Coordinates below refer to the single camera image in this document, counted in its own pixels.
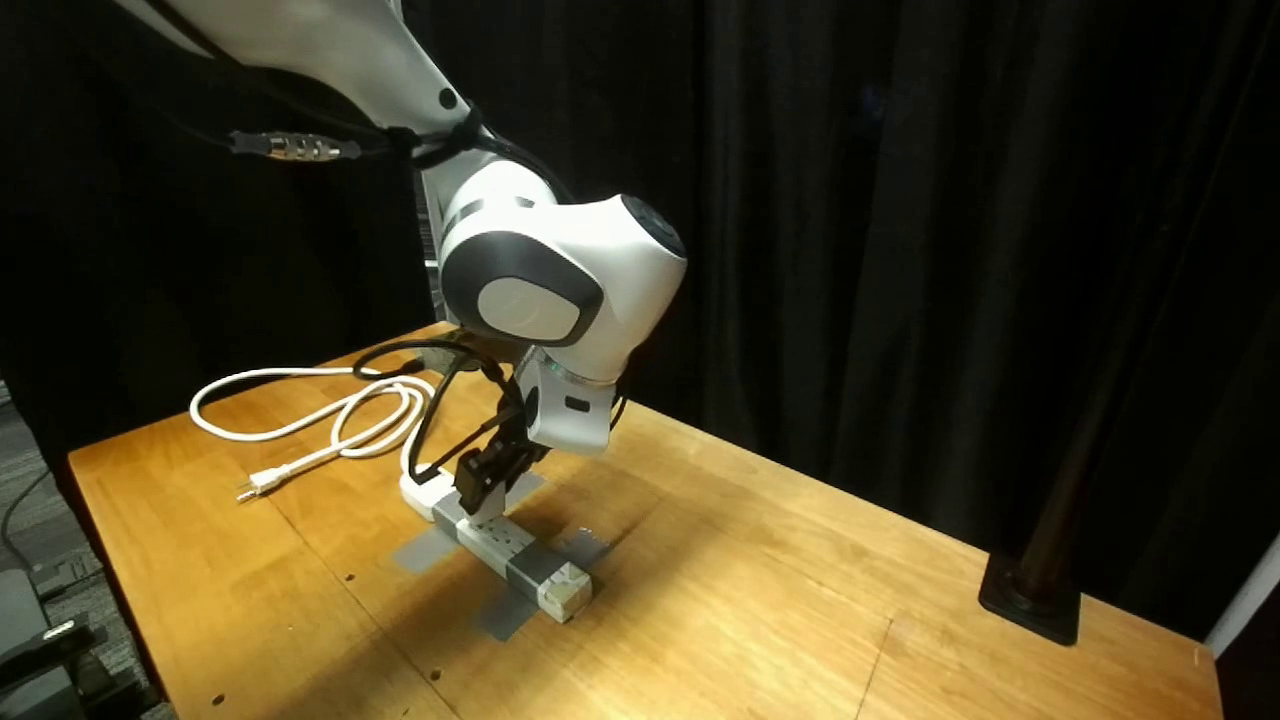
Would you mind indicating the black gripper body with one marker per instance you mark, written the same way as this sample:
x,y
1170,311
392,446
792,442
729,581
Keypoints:
x,y
504,455

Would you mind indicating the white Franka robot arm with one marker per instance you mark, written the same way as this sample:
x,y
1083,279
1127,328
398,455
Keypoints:
x,y
586,264

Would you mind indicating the white power strip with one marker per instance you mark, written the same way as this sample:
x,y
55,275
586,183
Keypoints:
x,y
534,567

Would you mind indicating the black curtain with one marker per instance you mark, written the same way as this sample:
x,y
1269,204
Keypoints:
x,y
866,201

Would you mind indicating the white slanted pole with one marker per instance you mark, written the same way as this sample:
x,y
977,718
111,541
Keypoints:
x,y
1244,603

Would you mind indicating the silver metal frame pole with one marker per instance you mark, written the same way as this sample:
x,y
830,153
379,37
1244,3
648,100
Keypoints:
x,y
429,264

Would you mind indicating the black post with base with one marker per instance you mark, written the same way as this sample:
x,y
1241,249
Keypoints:
x,y
1032,603

